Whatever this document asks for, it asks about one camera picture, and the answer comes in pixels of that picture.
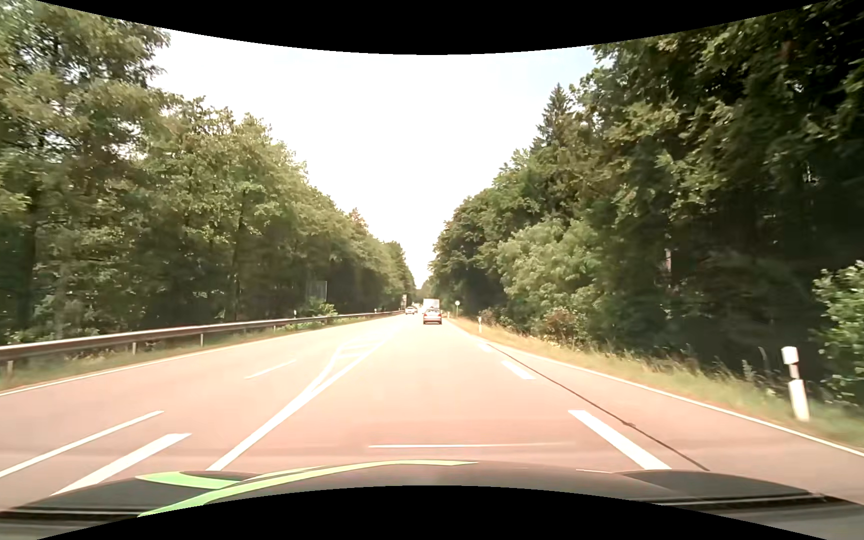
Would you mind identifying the grey asphalt road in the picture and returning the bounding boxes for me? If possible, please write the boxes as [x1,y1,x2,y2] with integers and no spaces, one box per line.
[0,312,864,526]

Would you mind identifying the car's own bonnet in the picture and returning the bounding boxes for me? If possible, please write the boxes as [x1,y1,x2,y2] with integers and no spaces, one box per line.
[0,459,853,520]

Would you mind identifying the road markings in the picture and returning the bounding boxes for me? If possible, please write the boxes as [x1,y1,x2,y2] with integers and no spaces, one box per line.
[0,318,864,499]

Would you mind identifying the wood of green trees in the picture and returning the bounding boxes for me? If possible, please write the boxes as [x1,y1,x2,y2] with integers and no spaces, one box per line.
[0,0,418,354]
[429,0,864,429]

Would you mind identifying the grass verge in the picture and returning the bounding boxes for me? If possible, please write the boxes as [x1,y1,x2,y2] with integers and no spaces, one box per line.
[448,316,864,463]
[0,313,396,401]

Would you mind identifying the metal guard rail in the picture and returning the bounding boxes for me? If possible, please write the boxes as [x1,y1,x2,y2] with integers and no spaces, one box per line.
[0,309,405,378]

